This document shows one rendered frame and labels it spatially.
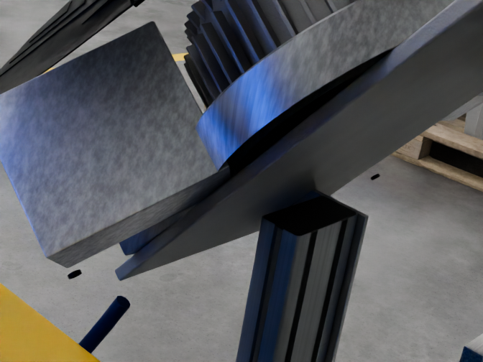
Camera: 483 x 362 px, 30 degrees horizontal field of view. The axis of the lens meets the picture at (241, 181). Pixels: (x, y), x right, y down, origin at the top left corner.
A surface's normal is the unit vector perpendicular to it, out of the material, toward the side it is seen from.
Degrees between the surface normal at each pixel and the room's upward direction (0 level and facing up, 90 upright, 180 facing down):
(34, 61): 47
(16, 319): 0
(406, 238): 1
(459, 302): 0
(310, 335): 90
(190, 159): 55
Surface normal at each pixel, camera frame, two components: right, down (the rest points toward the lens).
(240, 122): -0.70, 0.22
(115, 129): -0.02, -0.20
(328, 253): 0.72, 0.38
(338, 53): -0.26, -0.07
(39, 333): 0.15, -0.91
